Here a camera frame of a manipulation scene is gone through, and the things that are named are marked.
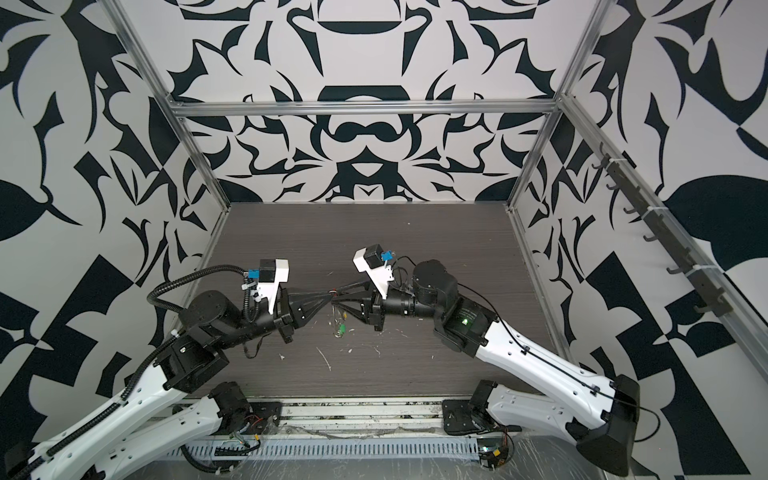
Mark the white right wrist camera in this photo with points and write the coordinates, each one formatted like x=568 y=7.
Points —
x=378 y=265

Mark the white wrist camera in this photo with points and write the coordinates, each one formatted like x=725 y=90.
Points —
x=264 y=282
x=378 y=265

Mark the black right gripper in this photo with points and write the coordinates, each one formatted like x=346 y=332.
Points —
x=378 y=309

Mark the aluminium frame corner post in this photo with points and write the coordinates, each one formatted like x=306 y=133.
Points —
x=130 y=40

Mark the white slotted cable duct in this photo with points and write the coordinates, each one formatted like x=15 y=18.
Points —
x=459 y=448

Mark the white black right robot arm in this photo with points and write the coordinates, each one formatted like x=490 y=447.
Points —
x=598 y=415

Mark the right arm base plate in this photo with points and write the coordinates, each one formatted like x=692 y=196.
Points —
x=461 y=418

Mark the black wall hook rail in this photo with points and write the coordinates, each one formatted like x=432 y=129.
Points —
x=665 y=230

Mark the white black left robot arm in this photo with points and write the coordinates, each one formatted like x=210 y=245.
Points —
x=211 y=324

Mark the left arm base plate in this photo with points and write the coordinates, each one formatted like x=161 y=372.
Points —
x=256 y=419

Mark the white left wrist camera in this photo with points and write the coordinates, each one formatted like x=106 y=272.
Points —
x=264 y=282

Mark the aluminium frame top crossbar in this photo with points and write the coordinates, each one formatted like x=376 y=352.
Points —
x=188 y=110

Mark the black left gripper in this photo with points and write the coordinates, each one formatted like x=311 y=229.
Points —
x=288 y=309

